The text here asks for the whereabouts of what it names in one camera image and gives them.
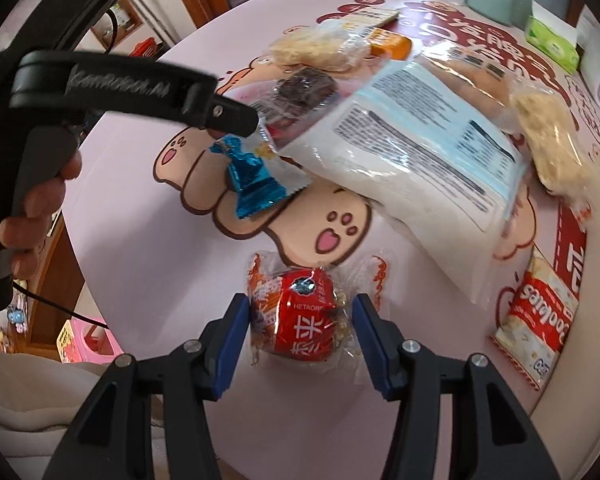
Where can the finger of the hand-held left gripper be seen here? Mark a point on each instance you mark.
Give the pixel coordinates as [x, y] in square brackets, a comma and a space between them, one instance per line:
[225, 112]

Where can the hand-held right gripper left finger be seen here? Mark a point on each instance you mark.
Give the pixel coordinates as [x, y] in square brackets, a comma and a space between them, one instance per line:
[230, 347]

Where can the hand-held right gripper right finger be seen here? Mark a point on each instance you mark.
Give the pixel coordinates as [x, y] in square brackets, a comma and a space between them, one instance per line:
[375, 347]

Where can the blue foil candy packet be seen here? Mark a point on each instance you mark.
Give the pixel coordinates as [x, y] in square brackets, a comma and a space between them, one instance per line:
[252, 180]

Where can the red snack packet clear wrapper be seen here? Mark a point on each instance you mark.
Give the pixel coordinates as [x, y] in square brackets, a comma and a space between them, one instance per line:
[300, 325]

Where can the long pale crispy bag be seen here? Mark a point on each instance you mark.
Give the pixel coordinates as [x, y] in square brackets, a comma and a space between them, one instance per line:
[550, 145]

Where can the person's left hand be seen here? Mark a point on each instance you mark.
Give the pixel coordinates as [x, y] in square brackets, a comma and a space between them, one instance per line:
[40, 210]

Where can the dark cake packet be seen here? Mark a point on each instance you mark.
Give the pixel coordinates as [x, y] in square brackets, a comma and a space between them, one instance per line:
[302, 90]

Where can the round pale crispy packet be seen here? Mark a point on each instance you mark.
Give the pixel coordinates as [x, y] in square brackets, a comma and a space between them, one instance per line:
[310, 50]

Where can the pink plastic stool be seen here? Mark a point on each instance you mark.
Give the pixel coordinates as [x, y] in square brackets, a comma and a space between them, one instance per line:
[92, 347]

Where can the large white snack bag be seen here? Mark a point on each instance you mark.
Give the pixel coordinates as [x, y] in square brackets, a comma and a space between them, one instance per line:
[420, 195]

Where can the red and white snack packet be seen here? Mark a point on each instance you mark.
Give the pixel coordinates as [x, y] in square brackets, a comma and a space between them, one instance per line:
[540, 310]

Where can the beige snack packet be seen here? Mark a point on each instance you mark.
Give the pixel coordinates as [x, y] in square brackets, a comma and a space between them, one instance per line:
[367, 17]

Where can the orange snack packet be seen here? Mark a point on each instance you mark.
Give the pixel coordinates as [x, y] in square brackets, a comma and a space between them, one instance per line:
[392, 44]

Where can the wooden side cabinet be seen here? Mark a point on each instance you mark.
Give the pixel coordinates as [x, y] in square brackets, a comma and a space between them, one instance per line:
[60, 280]

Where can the person's cream clothing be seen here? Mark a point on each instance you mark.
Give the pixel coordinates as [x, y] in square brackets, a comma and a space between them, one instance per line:
[30, 395]

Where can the bread packet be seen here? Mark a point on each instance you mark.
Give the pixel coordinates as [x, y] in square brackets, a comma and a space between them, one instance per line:
[480, 80]

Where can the green tissue box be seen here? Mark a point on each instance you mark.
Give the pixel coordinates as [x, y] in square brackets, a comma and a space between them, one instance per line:
[550, 42]

